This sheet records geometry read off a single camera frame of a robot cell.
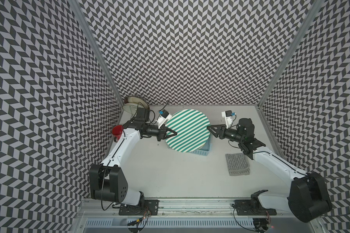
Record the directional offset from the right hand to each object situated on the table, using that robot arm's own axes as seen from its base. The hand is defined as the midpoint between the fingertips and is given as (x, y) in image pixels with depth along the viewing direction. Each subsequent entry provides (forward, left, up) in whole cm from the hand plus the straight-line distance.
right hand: (209, 129), depth 78 cm
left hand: (-4, +19, +1) cm, 20 cm away
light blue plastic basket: (-5, +2, -16) cm, 16 cm away
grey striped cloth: (-12, -19, -21) cm, 30 cm away
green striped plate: (-2, +10, +6) cm, 12 cm away
